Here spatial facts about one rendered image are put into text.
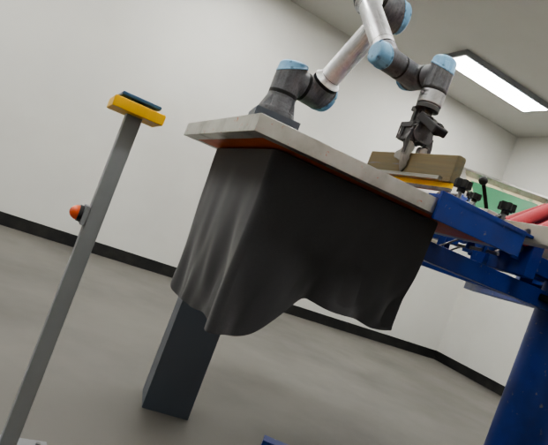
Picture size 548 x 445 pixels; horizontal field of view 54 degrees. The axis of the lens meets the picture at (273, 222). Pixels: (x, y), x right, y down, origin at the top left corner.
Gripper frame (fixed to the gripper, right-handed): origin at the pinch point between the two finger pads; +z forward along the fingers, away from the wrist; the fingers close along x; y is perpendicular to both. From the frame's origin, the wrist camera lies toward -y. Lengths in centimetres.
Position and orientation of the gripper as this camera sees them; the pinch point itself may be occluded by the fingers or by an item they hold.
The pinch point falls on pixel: (408, 169)
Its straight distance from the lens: 162.2
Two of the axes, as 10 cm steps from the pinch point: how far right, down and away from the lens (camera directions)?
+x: -8.5, -3.3, -4.2
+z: -3.6, 9.3, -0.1
